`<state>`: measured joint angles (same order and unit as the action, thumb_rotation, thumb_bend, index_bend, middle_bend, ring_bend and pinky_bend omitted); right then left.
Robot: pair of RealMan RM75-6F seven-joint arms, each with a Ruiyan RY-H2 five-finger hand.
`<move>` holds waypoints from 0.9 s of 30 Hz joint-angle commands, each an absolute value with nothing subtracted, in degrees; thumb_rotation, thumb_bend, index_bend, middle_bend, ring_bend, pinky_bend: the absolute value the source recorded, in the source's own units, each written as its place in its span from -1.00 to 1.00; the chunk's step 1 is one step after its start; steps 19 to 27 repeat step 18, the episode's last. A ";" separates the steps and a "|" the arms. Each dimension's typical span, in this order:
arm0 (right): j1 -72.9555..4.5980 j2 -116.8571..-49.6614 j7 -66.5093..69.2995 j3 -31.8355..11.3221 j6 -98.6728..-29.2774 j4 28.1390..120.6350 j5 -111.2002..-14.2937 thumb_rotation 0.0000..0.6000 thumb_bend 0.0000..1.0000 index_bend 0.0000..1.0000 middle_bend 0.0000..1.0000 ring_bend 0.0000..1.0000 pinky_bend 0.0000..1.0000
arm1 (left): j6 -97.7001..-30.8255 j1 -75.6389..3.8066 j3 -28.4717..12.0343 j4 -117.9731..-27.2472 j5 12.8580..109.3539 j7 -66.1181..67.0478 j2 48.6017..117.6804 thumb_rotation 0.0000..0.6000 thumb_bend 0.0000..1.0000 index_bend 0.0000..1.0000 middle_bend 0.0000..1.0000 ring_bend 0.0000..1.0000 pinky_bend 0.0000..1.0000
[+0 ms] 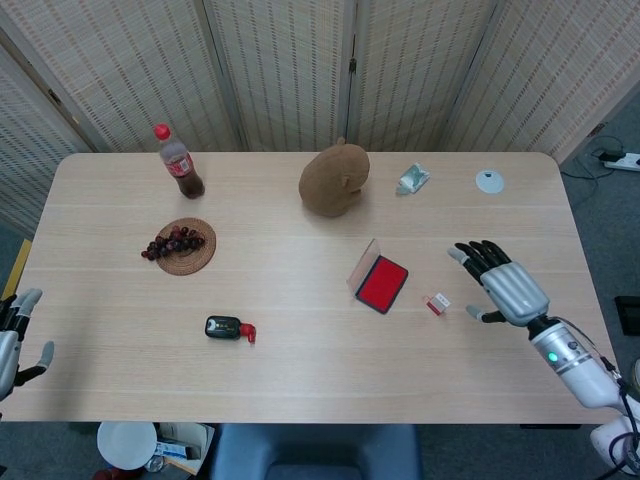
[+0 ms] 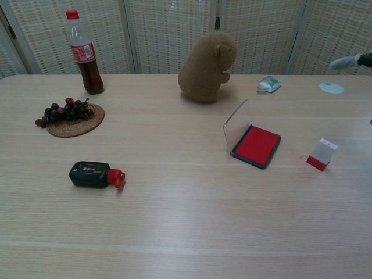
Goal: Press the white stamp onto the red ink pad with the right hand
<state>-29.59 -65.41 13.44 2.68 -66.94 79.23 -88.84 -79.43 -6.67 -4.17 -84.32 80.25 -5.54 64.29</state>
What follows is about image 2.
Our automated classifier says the dark red grape bunch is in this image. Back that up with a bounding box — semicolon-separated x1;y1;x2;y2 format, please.
35;97;95;129

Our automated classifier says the woven folding screen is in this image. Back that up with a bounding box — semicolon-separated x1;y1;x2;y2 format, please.
0;0;372;81

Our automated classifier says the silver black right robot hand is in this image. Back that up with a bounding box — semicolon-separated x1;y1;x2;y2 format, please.
330;52;372;70

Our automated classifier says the black ink bottle red cap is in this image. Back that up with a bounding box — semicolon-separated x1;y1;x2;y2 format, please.
69;161;126;189

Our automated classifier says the brown plush toy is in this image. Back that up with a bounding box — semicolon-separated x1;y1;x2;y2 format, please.
177;30;238;104

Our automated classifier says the white round grommet cover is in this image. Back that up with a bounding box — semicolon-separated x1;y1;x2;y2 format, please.
318;81;345;95

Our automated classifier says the round woven brown coaster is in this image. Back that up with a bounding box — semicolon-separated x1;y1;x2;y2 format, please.
46;103;105;138

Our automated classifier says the cola bottle with red cap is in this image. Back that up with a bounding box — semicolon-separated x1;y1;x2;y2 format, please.
65;9;105;95

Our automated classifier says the small tissue pack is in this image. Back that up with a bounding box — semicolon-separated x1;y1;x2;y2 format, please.
256;75;284;94

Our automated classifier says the white red stamp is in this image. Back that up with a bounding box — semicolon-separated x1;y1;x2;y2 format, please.
306;138;339;173

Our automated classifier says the red ink pad case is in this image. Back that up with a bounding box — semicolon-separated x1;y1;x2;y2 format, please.
223;99;282;170

